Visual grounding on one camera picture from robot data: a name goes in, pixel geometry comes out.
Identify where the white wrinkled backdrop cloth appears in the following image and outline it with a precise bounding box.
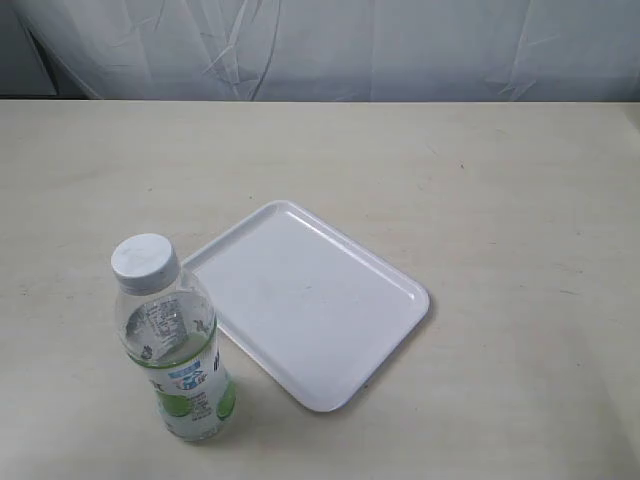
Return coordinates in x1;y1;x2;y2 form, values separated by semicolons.
7;1;639;102

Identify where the clear green-labelled drink bottle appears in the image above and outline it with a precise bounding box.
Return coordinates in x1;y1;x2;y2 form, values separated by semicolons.
111;233;236;441

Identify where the white rectangular plastic tray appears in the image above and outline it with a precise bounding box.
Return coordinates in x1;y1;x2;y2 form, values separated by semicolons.
184;200;430;413

